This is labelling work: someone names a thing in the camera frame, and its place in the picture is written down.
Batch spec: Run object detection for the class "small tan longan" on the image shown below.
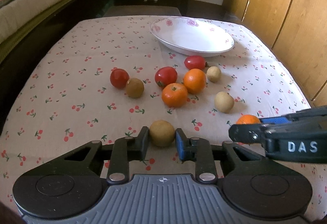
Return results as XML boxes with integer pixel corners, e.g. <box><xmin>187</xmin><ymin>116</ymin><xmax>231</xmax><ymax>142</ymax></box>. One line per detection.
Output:
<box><xmin>206</xmin><ymin>66</ymin><xmax>222</xmax><ymax>83</ymax></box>

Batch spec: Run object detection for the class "wooden wardrobe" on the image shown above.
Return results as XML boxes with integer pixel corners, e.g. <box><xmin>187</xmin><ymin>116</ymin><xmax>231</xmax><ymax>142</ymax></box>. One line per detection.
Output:
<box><xmin>223</xmin><ymin>0</ymin><xmax>326</xmax><ymax>107</ymax></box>

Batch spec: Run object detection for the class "brown longan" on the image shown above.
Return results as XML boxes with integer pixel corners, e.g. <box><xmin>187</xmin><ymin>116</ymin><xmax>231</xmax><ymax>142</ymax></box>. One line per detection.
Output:
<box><xmin>125</xmin><ymin>78</ymin><xmax>144</xmax><ymax>98</ymax></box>

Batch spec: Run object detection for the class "white floral plate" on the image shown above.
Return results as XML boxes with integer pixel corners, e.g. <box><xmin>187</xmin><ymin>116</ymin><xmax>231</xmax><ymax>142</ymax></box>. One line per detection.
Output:
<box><xmin>150</xmin><ymin>16</ymin><xmax>234</xmax><ymax>57</ymax></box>

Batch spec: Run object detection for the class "brown low stool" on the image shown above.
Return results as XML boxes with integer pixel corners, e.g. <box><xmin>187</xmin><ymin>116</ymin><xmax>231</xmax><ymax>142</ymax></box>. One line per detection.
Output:
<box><xmin>104</xmin><ymin>5</ymin><xmax>181</xmax><ymax>17</ymax></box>

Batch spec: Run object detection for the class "small orange tangerine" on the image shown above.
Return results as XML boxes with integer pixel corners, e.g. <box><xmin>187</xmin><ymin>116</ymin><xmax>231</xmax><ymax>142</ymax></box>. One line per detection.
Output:
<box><xmin>235</xmin><ymin>114</ymin><xmax>261</xmax><ymax>145</ymax></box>

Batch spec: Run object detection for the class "red cherry tomato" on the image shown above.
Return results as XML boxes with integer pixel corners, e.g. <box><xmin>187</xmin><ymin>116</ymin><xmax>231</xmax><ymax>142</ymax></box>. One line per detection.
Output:
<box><xmin>110</xmin><ymin>68</ymin><xmax>130</xmax><ymax>89</ymax></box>
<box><xmin>155</xmin><ymin>67</ymin><xmax>178</xmax><ymax>88</ymax></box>

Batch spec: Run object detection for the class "oval red tomato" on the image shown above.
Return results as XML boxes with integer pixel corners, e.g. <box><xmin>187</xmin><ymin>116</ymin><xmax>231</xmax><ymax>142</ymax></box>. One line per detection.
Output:
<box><xmin>184</xmin><ymin>56</ymin><xmax>207</xmax><ymax>70</ymax></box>

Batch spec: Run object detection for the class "cherry print tablecloth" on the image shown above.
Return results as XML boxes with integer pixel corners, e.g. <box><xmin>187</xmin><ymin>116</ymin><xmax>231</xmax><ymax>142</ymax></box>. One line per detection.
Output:
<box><xmin>0</xmin><ymin>15</ymin><xmax>327</xmax><ymax>222</ymax></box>

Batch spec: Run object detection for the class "pale tan longan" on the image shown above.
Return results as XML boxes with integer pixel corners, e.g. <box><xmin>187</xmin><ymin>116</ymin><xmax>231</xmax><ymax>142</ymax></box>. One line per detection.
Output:
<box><xmin>214</xmin><ymin>92</ymin><xmax>234</xmax><ymax>114</ymax></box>

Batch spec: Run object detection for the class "orange tangerine front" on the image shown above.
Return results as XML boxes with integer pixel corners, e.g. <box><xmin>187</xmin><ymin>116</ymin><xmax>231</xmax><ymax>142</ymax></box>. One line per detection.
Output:
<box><xmin>161</xmin><ymin>83</ymin><xmax>188</xmax><ymax>108</ymax></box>

